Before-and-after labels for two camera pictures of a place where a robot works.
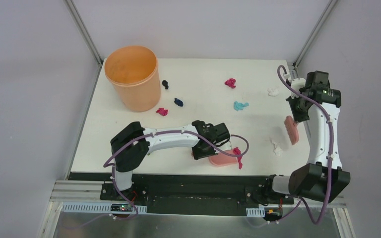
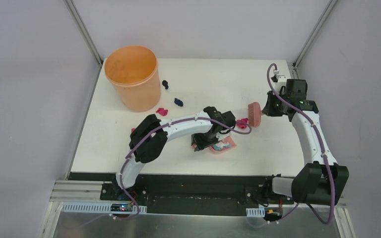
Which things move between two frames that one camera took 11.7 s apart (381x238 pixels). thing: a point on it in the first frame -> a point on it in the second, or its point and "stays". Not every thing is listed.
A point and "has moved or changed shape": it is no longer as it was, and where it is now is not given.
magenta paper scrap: [162, 111] stays
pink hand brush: [291, 129] -> [254, 114]
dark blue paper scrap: [178, 102] stays
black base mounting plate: [197, 194] stays
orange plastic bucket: [135, 71] stays
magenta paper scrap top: [230, 83] -> [242, 123]
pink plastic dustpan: [221, 159] has moved or changed shape
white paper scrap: [278, 149] has moved or changed shape
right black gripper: [297, 117] -> [268, 110]
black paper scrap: [165, 84] stays
